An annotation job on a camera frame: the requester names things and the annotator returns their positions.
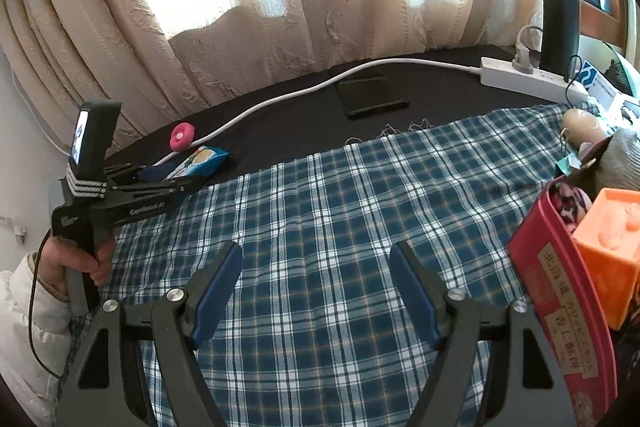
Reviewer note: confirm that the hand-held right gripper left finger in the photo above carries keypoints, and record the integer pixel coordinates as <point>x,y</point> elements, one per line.
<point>220,287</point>

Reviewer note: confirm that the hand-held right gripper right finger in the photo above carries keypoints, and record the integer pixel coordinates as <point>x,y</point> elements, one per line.
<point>415,292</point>

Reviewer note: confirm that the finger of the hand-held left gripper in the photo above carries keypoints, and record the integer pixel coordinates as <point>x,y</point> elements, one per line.
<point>170,187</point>
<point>122,171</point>

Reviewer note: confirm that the blue snack packet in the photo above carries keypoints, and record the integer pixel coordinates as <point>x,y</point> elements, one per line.
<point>200,161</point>

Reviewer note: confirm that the red tin container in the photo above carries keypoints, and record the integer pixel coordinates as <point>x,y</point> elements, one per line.
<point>550,267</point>

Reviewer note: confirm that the pink patterned scrunchie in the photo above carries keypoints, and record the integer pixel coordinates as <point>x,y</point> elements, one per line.
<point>570,207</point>

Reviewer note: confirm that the small orange toy cube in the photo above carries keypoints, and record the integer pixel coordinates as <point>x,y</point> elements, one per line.
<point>605,257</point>

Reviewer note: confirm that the grey sock roll dark cuff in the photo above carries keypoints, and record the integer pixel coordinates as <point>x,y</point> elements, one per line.
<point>625,157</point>

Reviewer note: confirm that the person's left forearm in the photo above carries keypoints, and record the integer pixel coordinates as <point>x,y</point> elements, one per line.
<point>30,332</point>

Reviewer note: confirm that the person's left hand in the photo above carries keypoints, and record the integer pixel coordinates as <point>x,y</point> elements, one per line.
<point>55,259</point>

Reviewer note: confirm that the pink round disc toy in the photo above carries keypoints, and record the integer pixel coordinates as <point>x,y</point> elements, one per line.
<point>181,134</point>

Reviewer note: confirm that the blue plaid cloth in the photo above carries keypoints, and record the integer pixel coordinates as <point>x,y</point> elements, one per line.
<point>325,207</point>

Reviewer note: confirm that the beige lace curtain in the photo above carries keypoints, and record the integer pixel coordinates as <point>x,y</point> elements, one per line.
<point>200,7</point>

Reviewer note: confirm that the teal binder clip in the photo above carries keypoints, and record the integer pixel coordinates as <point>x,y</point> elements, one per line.
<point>570,164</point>

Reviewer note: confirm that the black phone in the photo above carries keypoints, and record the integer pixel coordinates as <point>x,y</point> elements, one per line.
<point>372,94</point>

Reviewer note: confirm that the beige egg-shaped object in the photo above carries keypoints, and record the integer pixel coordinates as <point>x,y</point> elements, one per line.
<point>580,127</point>

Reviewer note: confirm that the white power strip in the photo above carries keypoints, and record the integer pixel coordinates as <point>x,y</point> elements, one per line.
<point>530,79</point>

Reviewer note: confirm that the white box blue logo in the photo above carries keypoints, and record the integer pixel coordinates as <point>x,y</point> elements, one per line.
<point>600,84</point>

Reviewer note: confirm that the black ridged object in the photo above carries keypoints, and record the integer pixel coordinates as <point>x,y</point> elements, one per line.
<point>613,70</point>

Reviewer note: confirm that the black steel tumbler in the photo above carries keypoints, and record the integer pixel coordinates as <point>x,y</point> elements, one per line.
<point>560,22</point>

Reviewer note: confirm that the small grey cup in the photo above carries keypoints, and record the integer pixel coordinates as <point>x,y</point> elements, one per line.
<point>604,0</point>

